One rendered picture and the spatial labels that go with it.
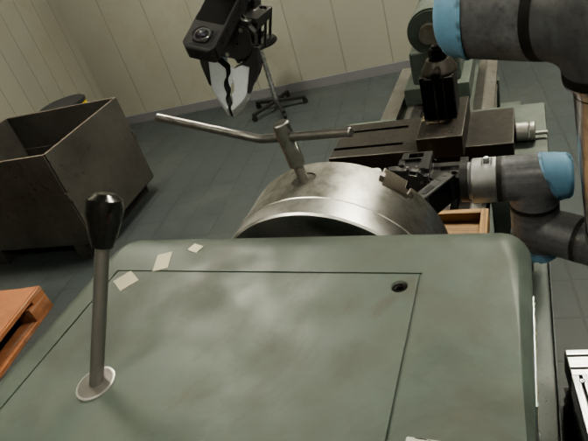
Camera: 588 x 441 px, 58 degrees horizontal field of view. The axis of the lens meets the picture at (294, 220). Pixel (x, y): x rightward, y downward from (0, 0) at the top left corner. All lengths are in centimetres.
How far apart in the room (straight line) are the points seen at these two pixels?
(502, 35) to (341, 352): 42
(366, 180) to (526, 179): 29
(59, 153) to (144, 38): 218
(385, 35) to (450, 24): 389
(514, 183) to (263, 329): 54
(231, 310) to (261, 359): 8
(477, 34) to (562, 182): 30
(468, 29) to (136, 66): 472
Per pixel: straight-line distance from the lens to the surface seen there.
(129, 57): 529
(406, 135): 136
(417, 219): 69
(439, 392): 39
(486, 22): 69
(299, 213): 64
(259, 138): 70
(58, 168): 319
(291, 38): 471
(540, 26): 66
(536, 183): 89
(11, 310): 310
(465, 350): 42
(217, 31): 70
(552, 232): 93
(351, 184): 68
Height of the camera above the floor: 157
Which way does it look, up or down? 32 degrees down
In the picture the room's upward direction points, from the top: 18 degrees counter-clockwise
